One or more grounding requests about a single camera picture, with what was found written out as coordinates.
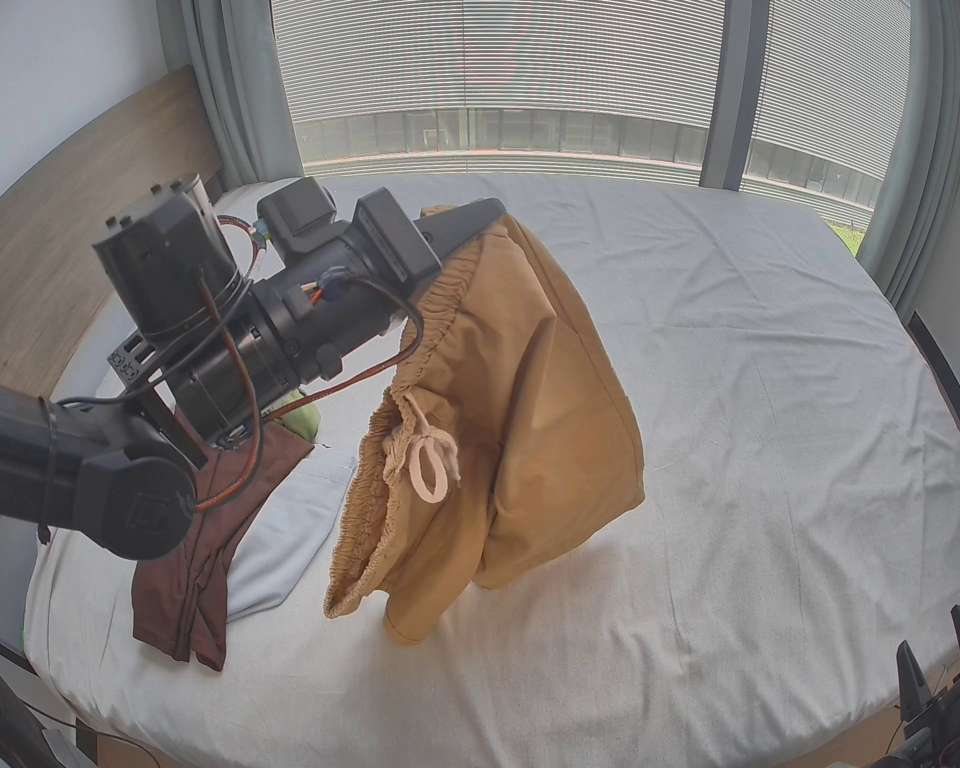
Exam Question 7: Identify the brown garment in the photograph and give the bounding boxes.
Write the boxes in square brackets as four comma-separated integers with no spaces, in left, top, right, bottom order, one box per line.
[131,408,316,672]

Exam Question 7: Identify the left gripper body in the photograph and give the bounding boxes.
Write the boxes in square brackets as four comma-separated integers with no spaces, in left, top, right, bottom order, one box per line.
[225,189,444,402]

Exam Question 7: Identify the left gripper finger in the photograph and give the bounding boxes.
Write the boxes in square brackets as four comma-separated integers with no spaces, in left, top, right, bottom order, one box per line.
[416,198,509,261]

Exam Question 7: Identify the bed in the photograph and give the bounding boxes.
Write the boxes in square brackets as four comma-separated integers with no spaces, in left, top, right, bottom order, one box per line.
[0,63,960,768]

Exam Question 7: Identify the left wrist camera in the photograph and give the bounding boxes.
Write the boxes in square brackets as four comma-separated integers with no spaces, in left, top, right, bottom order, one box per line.
[257,177,355,265]

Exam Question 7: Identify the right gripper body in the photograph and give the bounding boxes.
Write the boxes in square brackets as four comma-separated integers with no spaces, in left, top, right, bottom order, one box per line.
[896,731,960,768]

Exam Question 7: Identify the pale grey garment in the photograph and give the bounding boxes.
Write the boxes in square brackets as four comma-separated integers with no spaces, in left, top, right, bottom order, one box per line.
[225,450,358,624]

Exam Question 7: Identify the grey-green curtain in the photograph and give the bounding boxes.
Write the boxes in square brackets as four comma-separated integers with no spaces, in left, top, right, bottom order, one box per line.
[855,0,960,324]
[156,0,305,192]

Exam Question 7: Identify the green garment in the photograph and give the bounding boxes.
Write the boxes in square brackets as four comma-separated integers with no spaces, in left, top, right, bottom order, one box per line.
[273,388,324,445]

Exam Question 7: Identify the window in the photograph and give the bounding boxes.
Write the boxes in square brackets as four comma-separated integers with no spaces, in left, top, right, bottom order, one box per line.
[270,0,912,230]

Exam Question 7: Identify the tan shorts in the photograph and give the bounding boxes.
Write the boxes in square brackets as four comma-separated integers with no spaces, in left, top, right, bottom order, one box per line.
[322,206,648,646]

